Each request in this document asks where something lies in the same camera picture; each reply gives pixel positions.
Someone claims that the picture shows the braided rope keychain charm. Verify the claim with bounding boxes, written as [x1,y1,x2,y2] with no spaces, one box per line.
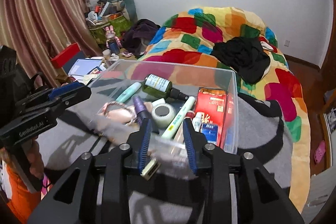
[99,100,140,126]

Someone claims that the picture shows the red paper packet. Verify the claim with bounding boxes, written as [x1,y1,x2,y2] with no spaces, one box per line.
[195,88,235,148]

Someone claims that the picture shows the pink slipper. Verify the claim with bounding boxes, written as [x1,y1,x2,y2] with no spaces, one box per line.
[314,140,326,164]

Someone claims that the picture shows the dark green glass bottle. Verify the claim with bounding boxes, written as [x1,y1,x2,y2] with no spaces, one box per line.
[142,74,189,101]

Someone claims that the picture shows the black clothing pile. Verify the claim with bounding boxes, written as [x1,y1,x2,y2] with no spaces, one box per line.
[211,37,270,84]

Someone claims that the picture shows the tan eraser block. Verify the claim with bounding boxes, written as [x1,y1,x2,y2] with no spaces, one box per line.
[141,158,161,181]

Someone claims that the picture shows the colourful patchwork duvet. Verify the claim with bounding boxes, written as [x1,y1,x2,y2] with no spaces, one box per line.
[136,6,312,214]

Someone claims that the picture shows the pink rabbit figurine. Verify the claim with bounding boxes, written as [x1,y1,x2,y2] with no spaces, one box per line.
[105,26,121,55]

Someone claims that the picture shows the beige lip balm stick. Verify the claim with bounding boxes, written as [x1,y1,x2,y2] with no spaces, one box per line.
[192,112,204,132]

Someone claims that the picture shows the dark purple clothing heap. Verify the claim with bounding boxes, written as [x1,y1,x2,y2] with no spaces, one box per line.
[121,19,161,57]

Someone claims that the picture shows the white tape roll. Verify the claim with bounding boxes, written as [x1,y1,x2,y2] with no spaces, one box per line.
[151,103,176,128]

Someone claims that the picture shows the blue card box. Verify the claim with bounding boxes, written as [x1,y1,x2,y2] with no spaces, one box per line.
[200,123,219,145]

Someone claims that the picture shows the green basket of clutter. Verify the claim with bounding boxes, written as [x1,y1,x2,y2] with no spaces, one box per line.
[86,0,131,47]

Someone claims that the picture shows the grey black striped blanket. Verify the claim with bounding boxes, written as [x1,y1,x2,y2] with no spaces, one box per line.
[36,77,293,224]

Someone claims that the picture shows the purple and black bottle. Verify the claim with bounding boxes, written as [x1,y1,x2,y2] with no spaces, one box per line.
[132,95,159,134]

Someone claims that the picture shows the grey neck pillow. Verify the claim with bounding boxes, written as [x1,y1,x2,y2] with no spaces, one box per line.
[107,0,138,24]

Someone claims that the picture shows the striped pink curtain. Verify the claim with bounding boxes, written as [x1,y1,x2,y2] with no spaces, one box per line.
[1,0,101,86]

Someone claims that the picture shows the person's left hand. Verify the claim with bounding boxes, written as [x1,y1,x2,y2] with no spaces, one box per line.
[1,138,44,180]

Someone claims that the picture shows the mint green highlighter pen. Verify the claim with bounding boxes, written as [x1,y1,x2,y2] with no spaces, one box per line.
[116,82,142,103]

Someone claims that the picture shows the blue white booklet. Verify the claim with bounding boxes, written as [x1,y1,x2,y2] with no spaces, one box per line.
[68,59,102,76]

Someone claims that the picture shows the light green marker tube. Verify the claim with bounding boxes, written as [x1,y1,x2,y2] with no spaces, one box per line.
[161,96,196,139]

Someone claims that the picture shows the clear plastic storage bin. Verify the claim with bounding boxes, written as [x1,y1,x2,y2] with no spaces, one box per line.
[88,59,240,155]

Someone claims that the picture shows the red box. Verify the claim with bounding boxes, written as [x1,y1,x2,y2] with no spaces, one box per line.
[51,43,81,69]

